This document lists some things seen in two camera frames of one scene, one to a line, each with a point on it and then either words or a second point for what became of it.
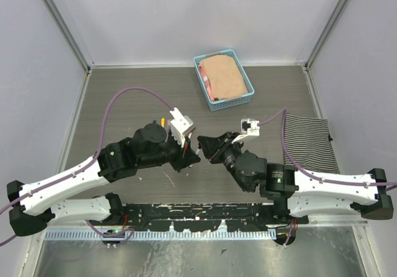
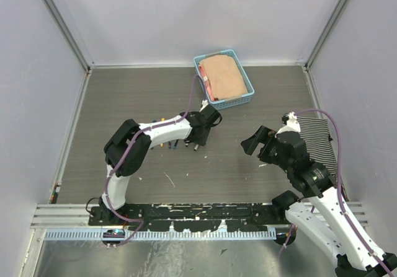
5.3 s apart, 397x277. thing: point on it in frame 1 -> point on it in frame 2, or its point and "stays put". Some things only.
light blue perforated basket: [222, 80] stays put
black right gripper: [213, 149] -> [263, 134]
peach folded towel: [224, 77] stays put
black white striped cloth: [307, 142] stays put
